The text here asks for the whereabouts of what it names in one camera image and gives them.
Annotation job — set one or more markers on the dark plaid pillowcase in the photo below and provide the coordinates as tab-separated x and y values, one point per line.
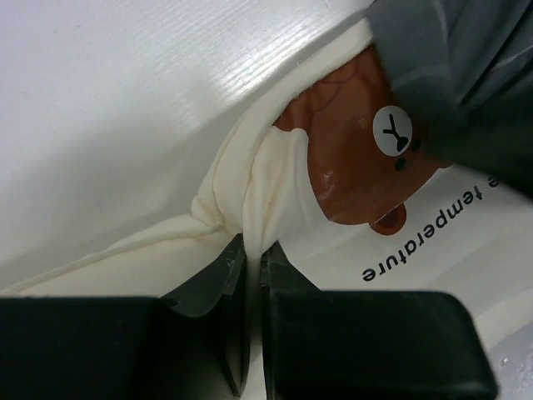
464	69

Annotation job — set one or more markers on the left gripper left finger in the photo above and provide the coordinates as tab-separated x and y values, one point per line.
187	344

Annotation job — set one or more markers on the cream pillow with bear print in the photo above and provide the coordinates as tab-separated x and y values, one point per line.
462	236

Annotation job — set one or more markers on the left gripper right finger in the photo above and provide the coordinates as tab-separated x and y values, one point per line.
366	344

